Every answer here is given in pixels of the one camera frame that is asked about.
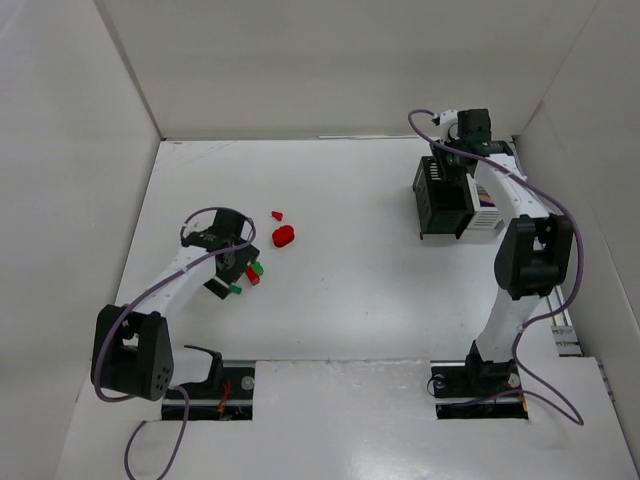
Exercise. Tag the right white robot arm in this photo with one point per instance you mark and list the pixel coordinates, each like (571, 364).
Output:
(532, 258)

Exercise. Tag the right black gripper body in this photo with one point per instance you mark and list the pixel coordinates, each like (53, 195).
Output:
(451, 167)

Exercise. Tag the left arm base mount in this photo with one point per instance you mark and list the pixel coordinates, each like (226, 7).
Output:
(206, 387)

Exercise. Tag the white two-cell container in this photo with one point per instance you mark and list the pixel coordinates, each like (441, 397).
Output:
(484, 219)

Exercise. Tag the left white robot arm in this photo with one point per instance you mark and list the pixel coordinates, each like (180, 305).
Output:
(136, 351)

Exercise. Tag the purple arched lego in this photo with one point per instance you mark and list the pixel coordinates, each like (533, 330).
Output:
(485, 199)

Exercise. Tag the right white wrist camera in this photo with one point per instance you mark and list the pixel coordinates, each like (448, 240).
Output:
(447, 125)

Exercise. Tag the red rounded lego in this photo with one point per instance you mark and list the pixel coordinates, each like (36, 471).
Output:
(283, 236)

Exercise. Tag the red and green lego block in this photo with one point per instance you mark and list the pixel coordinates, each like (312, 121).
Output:
(254, 272)

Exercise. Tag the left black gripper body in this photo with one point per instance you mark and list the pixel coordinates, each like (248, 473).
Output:
(239, 270)

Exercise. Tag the black two-cell container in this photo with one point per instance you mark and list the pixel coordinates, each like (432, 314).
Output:
(444, 206)

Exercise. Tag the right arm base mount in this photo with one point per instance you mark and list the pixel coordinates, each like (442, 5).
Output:
(472, 389)

